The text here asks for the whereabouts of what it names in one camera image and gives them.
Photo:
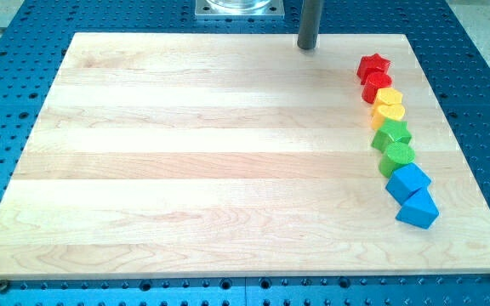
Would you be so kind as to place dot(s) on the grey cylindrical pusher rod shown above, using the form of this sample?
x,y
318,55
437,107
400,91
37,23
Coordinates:
x,y
310,19

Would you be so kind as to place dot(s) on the blue triangle block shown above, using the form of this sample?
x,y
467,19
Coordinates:
x,y
419,210

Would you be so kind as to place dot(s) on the yellow heart block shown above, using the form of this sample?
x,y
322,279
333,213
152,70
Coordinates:
x,y
383,112

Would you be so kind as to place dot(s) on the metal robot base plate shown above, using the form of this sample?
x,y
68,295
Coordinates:
x,y
238,9

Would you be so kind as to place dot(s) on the blue cube block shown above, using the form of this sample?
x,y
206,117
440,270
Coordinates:
x,y
407,180

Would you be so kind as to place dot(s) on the wooden board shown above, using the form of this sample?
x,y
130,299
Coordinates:
x,y
225,155

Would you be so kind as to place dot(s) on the red star block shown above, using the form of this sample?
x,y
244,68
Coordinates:
x,y
370,64

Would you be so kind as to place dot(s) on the left board clamp screw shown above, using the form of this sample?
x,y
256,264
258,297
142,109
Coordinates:
x,y
4,285

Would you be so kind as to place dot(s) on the green cylinder block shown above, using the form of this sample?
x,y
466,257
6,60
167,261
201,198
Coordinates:
x,y
396,155

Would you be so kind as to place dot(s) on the green star block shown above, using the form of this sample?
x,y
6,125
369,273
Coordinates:
x,y
391,131

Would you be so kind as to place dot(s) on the yellow hexagon block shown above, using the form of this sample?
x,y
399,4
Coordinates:
x,y
387,96

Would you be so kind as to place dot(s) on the red cylinder block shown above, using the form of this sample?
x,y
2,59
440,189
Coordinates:
x,y
373,82

